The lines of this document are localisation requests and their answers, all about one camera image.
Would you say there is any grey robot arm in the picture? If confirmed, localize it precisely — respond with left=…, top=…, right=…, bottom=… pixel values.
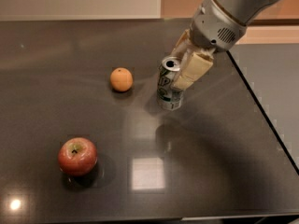
left=171, top=0, right=280, bottom=91

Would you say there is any red apple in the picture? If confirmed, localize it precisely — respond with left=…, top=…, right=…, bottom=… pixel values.
left=58, top=137, right=97, bottom=176

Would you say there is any orange fruit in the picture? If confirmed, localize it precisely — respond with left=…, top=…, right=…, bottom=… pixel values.
left=110, top=67, right=133, bottom=92

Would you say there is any grey side table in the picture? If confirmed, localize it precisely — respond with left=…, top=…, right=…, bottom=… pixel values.
left=230, top=44, right=299, bottom=169

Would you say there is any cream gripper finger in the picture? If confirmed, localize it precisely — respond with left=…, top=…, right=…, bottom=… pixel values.
left=171, top=29, right=190, bottom=58
left=170, top=49, right=214, bottom=91

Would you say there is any silver green 7up can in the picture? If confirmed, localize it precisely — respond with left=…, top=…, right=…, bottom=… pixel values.
left=157, top=56, right=183, bottom=111

